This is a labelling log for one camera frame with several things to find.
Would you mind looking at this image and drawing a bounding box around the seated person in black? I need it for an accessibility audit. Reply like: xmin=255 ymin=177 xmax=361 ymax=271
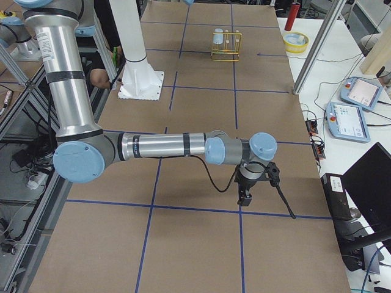
xmin=89 ymin=0 xmax=120 ymax=89

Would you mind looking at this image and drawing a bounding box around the orange black adapter box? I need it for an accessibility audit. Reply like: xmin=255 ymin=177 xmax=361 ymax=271
xmin=305 ymin=119 xmax=318 ymax=135

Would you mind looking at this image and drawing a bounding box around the light blue plastic cup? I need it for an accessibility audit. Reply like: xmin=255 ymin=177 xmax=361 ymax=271
xmin=213 ymin=28 xmax=224 ymax=45

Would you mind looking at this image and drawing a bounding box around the lower teach pendant tablet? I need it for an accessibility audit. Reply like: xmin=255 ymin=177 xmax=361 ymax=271
xmin=326 ymin=102 xmax=371 ymax=143

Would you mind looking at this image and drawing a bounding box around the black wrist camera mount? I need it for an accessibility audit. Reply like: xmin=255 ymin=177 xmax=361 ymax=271
xmin=266 ymin=162 xmax=280 ymax=188

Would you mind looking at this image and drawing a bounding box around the gold wire cup holder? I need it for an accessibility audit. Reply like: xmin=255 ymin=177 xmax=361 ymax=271
xmin=211 ymin=30 xmax=242 ymax=62

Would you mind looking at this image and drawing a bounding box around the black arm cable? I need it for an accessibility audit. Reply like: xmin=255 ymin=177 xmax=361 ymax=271
xmin=186 ymin=154 xmax=242 ymax=193

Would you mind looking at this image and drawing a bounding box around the red cylinder bottle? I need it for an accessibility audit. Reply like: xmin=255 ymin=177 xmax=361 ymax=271
xmin=284 ymin=2 xmax=301 ymax=31

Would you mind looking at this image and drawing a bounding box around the teach pendant tablet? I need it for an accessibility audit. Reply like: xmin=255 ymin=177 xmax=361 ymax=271
xmin=340 ymin=77 xmax=383 ymax=111
xmin=326 ymin=102 xmax=371 ymax=143

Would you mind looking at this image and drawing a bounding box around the black computer box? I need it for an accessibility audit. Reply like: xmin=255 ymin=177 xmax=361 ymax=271
xmin=321 ymin=173 xmax=353 ymax=221

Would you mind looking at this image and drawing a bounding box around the yellow bowl with blue plate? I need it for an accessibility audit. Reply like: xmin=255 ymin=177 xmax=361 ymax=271
xmin=282 ymin=32 xmax=309 ymax=54

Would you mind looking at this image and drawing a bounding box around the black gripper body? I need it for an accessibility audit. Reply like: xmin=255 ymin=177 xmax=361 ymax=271
xmin=234 ymin=166 xmax=269 ymax=206

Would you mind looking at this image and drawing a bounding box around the green handled tool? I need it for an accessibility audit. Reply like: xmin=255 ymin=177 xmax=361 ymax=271
xmin=112 ymin=47 xmax=119 ymax=67

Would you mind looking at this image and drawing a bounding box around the upper teach pendant tablet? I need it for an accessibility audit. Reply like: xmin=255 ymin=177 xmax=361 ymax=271
xmin=340 ymin=77 xmax=383 ymax=111

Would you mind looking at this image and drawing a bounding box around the aluminium frame post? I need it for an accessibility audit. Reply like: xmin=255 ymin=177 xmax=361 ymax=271
xmin=293 ymin=0 xmax=346 ymax=95

